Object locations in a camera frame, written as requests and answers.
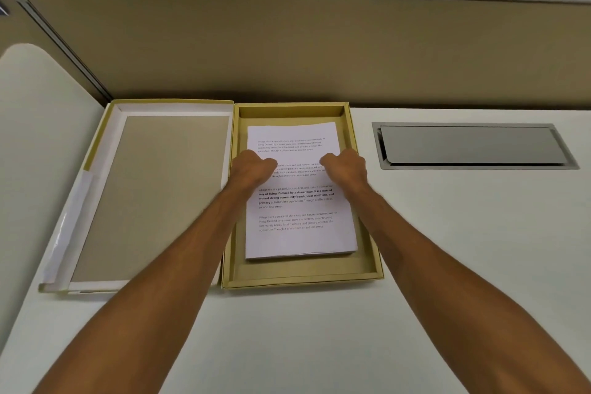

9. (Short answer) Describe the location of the person's right hand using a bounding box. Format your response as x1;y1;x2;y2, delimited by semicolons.
320;149;368;191

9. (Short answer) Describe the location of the person's left hand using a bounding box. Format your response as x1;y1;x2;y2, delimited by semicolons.
229;149;278;192

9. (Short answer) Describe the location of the stack of printed white paper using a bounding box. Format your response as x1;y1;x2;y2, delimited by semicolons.
245;122;358;260

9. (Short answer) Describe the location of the person's left forearm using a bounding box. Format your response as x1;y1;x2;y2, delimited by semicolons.
32;180;259;394

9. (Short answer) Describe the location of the person's right forearm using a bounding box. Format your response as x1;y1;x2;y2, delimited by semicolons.
341;182;591;394

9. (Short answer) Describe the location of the yellow cardboard box tray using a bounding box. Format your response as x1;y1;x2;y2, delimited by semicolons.
222;102;385;289

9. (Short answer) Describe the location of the beige desk partition panel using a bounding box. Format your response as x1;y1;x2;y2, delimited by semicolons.
0;0;591;109

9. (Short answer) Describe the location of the yellow and white box lid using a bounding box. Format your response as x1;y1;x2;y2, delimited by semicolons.
39;99;235;294

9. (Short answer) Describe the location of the grey metal desk cable hatch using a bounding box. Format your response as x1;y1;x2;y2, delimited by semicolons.
372;122;580;170

